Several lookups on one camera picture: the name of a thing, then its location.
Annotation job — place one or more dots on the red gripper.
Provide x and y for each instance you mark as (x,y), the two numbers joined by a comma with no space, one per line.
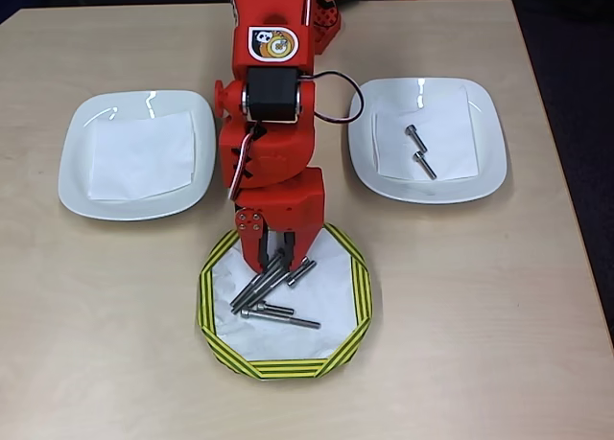
(294,207)

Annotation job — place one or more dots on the yellow black striped paper plate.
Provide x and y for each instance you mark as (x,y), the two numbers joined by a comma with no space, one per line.
(362,291)

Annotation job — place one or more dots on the white square plate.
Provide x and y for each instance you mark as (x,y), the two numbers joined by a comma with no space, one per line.
(489,171)
(77,181)

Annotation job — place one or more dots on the red robot arm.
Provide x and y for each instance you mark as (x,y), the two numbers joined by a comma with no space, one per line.
(273,143)

